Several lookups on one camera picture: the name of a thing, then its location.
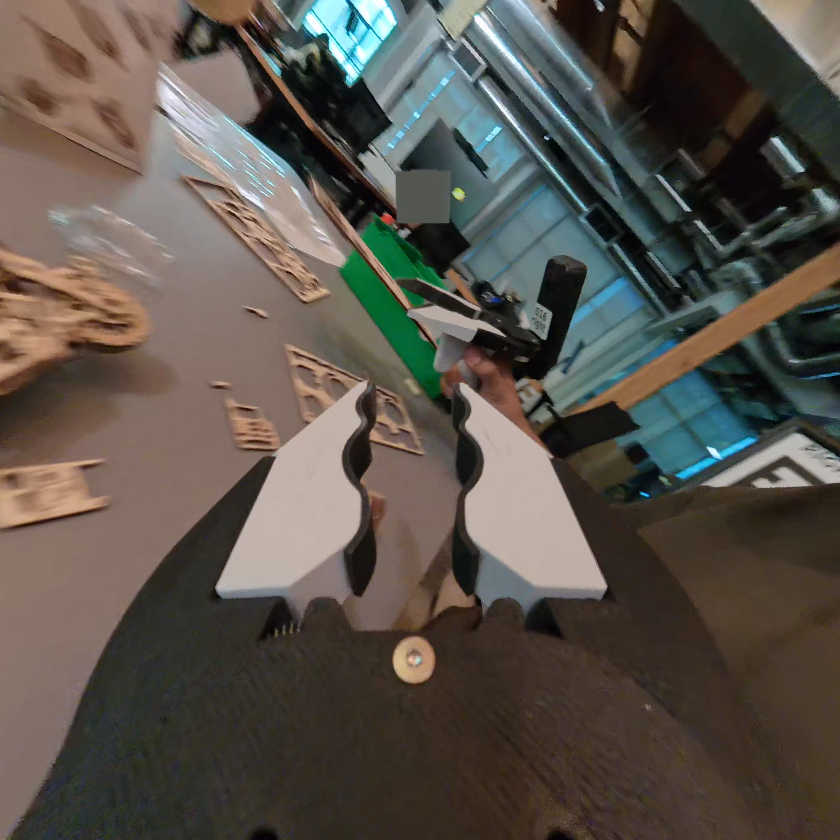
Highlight printed cardboard box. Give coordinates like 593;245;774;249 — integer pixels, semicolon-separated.
0;0;181;175

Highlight wooden beam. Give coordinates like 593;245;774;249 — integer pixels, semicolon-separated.
567;243;840;416

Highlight clear plastic bag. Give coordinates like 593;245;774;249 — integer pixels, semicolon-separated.
47;205;177;286

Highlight wooden puzzle sheet round cutouts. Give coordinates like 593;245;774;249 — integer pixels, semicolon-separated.
284;343;425;455

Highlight person's right hand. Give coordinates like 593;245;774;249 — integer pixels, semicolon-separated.
445;348;550;457

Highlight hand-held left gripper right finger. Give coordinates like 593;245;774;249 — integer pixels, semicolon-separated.
450;382;609;618

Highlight dark grey screen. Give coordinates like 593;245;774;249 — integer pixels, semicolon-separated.
399;121;492;221

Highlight pale wooden puzzle sheet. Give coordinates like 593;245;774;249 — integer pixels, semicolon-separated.
0;458;111;530

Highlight silver ventilation duct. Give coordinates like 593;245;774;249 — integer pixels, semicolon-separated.
469;0;631;198

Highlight green plastic bin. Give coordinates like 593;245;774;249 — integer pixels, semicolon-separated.
340;215;463;403

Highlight wooden workbench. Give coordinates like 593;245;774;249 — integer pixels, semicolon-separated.
233;20;401;221

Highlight person's dark clothing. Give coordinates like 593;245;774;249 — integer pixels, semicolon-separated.
610;482;840;840

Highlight long wooden puzzle sheet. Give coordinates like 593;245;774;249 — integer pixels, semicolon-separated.
182;172;330;304

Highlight black white marker board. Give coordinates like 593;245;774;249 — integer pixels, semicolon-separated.
738;430;840;490

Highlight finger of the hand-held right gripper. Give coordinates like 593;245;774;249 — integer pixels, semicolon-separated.
395;278;481;315
406;304;485;343

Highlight grey desk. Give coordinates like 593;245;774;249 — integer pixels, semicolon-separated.
0;62;447;840

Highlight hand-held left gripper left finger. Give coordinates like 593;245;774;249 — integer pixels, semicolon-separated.
215;379;379;623

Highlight clear plastic sheet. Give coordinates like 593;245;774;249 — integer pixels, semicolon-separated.
157;66;347;266

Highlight assembled wooden model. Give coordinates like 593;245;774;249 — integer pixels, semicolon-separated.
0;246;152;396

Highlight small wooden puzzle sheet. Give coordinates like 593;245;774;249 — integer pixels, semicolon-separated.
225;395;281;452

